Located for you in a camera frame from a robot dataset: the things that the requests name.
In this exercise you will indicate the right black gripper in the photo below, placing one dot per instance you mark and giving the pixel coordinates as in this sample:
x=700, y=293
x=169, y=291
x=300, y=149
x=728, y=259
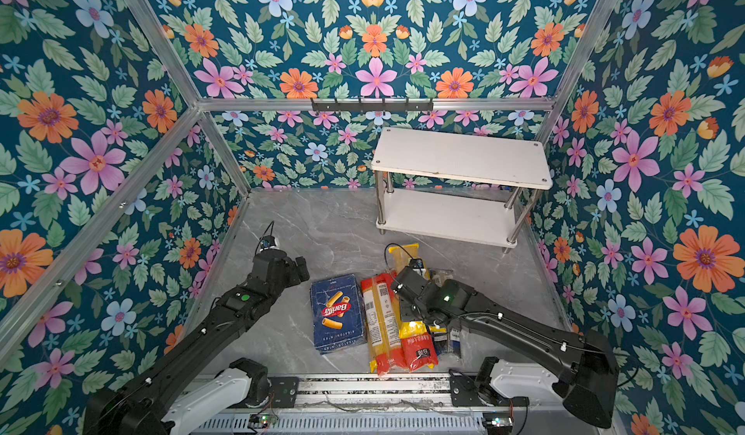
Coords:
x=402, y=281

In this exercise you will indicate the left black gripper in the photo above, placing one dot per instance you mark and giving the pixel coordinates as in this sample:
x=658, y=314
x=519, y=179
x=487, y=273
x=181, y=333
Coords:
x=296, y=277

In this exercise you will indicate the wide yellow spaghetti pack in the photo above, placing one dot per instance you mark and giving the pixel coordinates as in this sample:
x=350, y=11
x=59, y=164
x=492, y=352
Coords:
x=400, y=256

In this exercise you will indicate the red-yellow labelled spaghetti pack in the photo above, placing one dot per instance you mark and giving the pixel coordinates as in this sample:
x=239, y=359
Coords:
x=383, y=325

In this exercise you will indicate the white-label clear spaghetti pack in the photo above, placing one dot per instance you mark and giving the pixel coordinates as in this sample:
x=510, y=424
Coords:
x=446, y=339

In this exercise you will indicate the red spaghetti pack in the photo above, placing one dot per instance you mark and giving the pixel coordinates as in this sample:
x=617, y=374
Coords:
x=417, y=342

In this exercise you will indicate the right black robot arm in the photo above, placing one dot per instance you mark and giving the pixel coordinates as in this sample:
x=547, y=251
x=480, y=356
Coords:
x=585, y=366

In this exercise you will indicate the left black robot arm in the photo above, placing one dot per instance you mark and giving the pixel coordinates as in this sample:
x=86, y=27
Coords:
x=141, y=405

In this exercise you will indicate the blue Barilla pasta box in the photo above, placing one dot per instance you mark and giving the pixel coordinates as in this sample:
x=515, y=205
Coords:
x=338, y=309

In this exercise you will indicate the white two-tier shelf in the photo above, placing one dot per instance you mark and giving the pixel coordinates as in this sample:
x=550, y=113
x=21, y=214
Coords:
x=459, y=187

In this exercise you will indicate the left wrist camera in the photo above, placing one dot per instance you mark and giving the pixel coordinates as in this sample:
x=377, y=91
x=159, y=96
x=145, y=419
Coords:
x=266, y=242

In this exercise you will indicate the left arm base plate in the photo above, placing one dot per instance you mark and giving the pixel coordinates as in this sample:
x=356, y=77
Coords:
x=283, y=392

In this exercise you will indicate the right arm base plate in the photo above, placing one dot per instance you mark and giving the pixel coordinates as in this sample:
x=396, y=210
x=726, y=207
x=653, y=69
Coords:
x=468, y=390

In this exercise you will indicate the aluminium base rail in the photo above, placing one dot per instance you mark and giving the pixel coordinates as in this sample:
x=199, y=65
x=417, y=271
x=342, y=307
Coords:
x=426, y=392

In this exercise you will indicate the black hook rail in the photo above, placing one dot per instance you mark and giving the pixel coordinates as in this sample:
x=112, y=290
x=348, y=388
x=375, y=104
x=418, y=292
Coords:
x=372, y=105

